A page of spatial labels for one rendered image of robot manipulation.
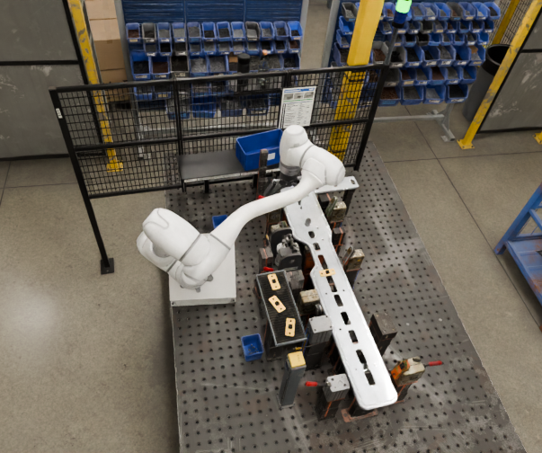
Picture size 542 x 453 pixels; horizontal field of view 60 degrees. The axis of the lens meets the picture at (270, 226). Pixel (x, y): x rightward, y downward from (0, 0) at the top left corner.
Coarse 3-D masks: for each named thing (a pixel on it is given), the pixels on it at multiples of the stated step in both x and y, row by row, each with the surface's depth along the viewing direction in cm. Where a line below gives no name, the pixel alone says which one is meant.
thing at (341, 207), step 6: (336, 204) 273; (342, 204) 274; (336, 210) 272; (342, 210) 274; (330, 216) 276; (336, 216) 276; (342, 216) 278; (330, 222) 279; (336, 222) 280; (330, 228) 285
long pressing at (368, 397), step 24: (312, 192) 284; (288, 216) 270; (312, 216) 272; (312, 240) 260; (336, 264) 251; (336, 288) 241; (336, 312) 232; (360, 312) 233; (336, 336) 223; (360, 336) 224; (360, 384) 209; (384, 384) 210
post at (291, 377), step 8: (288, 360) 198; (296, 368) 196; (304, 368) 197; (288, 376) 202; (296, 376) 202; (288, 384) 208; (296, 384) 211; (280, 392) 225; (288, 392) 216; (296, 392) 219; (280, 400) 228; (288, 400) 224; (280, 408) 228
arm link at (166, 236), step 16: (160, 208) 178; (144, 224) 175; (160, 224) 173; (176, 224) 174; (144, 240) 229; (160, 240) 173; (176, 240) 173; (192, 240) 175; (160, 256) 223; (176, 256) 176
